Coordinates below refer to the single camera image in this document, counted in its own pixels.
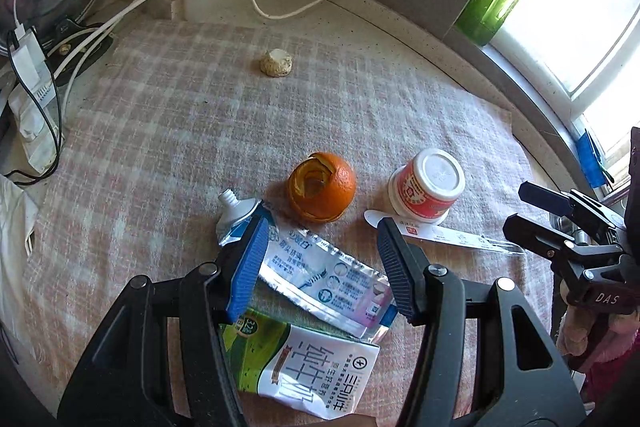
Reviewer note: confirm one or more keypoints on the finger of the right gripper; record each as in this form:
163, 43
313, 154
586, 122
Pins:
548, 243
600, 223

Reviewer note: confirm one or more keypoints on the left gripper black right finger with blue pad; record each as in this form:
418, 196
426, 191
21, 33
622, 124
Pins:
520, 377

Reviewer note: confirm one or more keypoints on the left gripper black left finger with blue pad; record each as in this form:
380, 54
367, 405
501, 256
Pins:
122, 378

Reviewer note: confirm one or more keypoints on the red white yogurt cup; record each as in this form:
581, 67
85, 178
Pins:
427, 186

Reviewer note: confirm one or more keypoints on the green white milk carton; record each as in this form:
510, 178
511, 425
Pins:
307, 370

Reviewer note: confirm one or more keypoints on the squeezed toothpaste tube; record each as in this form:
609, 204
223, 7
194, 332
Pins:
315, 275

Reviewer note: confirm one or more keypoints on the orange peel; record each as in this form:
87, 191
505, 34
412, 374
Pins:
321, 188

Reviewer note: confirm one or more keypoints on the small beige nut shell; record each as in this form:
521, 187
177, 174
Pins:
276, 63

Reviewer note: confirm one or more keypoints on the hand in pink glove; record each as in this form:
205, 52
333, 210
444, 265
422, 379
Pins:
586, 337

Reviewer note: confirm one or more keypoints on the white plastic bag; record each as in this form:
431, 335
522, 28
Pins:
18, 218

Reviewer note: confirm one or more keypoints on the pink plaid cloth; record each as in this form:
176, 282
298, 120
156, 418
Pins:
182, 112

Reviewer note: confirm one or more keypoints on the white power strip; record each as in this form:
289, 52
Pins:
28, 101

